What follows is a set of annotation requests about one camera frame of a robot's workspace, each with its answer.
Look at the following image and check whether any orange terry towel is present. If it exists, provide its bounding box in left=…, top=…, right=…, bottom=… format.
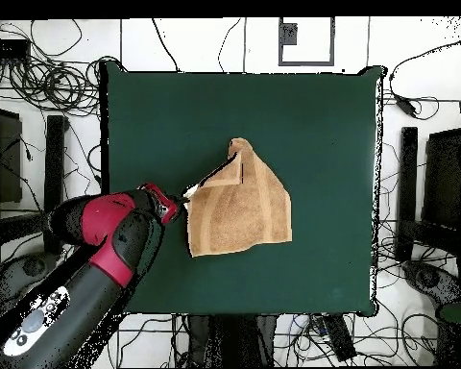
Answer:
left=182, top=136, right=293, bottom=258

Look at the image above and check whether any dark green table cloth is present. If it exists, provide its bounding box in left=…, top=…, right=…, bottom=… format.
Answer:
left=99, top=61, right=387, bottom=319

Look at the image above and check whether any wide black power strip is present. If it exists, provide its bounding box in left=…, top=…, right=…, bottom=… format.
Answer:
left=322, top=314, right=357, bottom=362

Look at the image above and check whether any black rectangular box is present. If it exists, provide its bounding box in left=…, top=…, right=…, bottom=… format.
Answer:
left=0, top=37, right=32, bottom=60

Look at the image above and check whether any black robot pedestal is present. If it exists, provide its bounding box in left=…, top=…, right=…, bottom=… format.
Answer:
left=185, top=313, right=278, bottom=368

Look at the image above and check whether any black floor cable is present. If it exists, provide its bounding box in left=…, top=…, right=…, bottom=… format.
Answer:
left=217, top=17, right=242, bottom=73
left=151, top=17, right=182, bottom=73

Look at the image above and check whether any coiled black cable bundle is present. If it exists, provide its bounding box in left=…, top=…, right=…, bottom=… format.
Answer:
left=7, top=55, right=103, bottom=116

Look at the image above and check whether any grey square frame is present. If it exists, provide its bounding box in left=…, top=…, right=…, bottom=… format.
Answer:
left=278, top=16, right=336, bottom=67

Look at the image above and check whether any black power adapter with cable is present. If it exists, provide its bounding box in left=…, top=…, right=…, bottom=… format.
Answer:
left=387, top=32, right=461, bottom=121

